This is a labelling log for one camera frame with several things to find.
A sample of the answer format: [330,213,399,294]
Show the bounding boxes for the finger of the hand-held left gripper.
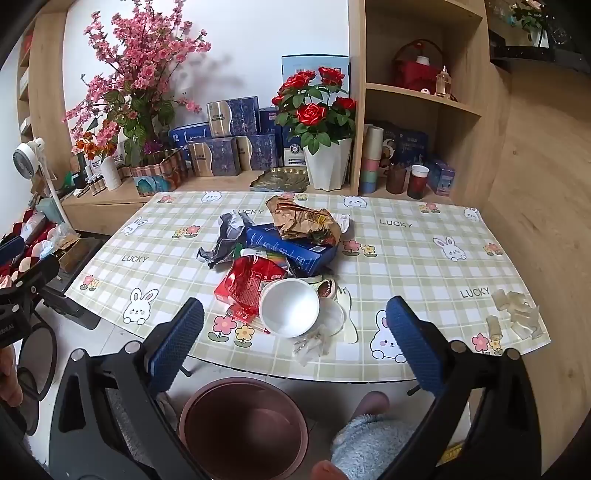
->
[0,234,27,267]
[0,255,62,301]

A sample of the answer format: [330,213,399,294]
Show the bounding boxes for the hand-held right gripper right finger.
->
[385,295,541,480]

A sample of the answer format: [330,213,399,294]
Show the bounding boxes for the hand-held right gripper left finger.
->
[48,298,206,480]

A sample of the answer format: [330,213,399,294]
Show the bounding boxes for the cream plastic spork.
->
[336,286,359,345]

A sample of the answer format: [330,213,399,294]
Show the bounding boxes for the clear plastic lid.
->
[316,300,348,334]

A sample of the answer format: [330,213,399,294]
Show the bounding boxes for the red snack packet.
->
[213,255,289,324]

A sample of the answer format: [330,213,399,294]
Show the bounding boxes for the clear crinkled wrapper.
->
[292,324,334,367]

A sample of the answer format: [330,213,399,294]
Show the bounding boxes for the maroon plastic bin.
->
[179,377,309,480]

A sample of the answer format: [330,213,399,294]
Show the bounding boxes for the silver black wrapper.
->
[198,211,257,270]

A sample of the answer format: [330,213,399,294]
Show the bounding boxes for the white bowl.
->
[259,278,321,337]

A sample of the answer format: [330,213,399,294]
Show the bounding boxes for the blue coffee pouch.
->
[244,223,339,278]

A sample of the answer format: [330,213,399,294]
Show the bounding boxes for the brown paper bag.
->
[265,195,343,246]

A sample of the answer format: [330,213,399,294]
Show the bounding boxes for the person's left hand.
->
[0,352,23,409]

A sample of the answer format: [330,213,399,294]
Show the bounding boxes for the red checked cloth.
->
[0,208,61,287]

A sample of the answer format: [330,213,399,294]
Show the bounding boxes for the clear plastic bag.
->
[39,222,77,259]

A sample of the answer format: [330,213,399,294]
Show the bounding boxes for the pink slipper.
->
[344,391,392,418]

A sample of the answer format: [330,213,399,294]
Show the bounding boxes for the green plaid bunny tablecloth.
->
[65,190,552,383]

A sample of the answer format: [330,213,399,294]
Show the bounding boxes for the white desk fan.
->
[13,137,75,232]

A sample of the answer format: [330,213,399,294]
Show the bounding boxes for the row of small brown bottles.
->
[74,173,112,198]

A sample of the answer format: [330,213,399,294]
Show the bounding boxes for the pile of translucent plastic pieces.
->
[486,288,542,342]

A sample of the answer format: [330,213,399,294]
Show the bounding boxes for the person's fluffy blue leg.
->
[330,412,437,480]

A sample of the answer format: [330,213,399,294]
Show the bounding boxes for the white vase orange flowers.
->
[71,134,123,191]

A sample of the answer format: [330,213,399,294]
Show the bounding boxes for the plaid woven basket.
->
[130,148,189,198]

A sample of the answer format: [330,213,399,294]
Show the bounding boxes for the red cup white rim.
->
[407,165,430,200]

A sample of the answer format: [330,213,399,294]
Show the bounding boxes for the brown glass cup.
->
[386,164,408,195]

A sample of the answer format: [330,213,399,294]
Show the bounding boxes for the small blue figure box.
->
[427,158,457,197]

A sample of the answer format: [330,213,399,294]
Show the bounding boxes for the wooden shelving unit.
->
[16,0,591,462]

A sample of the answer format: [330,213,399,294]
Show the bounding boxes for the stack of pastel paper cups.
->
[359,124,384,195]

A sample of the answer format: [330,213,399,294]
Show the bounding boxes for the gold green tray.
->
[249,167,309,192]

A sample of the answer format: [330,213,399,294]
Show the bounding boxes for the blue patterned gift box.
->
[187,137,242,178]
[235,134,278,173]
[206,96,260,138]

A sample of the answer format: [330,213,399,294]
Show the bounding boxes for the red roses in white pot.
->
[271,67,357,191]

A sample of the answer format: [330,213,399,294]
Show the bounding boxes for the navy blue box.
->
[397,130,428,168]

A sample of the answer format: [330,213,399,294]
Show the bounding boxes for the dark illustrated box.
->
[376,121,402,168]

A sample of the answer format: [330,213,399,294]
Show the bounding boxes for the flat blue carton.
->
[168,123,213,161]

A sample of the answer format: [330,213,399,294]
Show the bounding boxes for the blue white label box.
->
[281,124,309,169]

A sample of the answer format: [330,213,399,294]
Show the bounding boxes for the pink blossom plant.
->
[62,0,213,167]

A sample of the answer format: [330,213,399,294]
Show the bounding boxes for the plain blue box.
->
[259,107,284,137]

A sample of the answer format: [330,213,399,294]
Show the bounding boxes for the red gift basket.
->
[392,39,446,93]

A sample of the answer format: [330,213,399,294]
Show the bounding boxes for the tall pale blue box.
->
[281,54,351,139]

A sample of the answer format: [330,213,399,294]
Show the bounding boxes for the black table frame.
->
[44,288,421,398]

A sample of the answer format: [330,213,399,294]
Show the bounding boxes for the white wall socket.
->
[175,69,197,100]

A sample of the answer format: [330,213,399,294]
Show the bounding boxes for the black wall shelf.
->
[487,21,591,75]

